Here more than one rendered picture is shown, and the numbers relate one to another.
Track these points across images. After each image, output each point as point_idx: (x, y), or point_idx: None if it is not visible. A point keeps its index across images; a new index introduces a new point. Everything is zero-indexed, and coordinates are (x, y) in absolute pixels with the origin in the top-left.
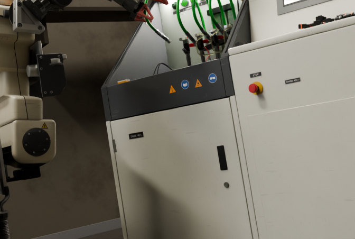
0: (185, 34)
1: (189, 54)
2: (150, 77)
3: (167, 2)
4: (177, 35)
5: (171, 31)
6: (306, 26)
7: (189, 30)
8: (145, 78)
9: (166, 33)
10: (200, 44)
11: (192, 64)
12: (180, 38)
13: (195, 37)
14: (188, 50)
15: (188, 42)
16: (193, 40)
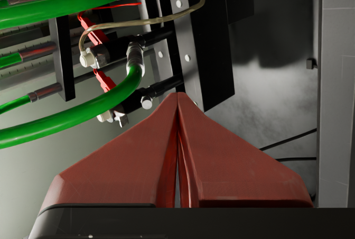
0: (22, 174)
1: (147, 88)
2: (354, 138)
3: (185, 95)
4: (26, 196)
5: (19, 214)
6: None
7: (9, 165)
8: (352, 159)
9: (24, 227)
10: (121, 45)
11: (91, 134)
12: (122, 118)
13: (26, 143)
14: (139, 92)
15: (40, 157)
16: (140, 53)
